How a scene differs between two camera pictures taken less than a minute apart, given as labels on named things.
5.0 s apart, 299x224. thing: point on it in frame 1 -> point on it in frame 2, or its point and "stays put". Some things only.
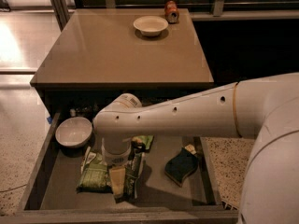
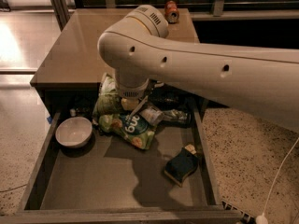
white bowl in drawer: (73, 132) stays put
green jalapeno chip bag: (94, 175) -> (108, 100)
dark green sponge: (181, 165) stays put
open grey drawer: (178, 186) stays put
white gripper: (117, 158) -> (132, 93)
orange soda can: (171, 12) stays put
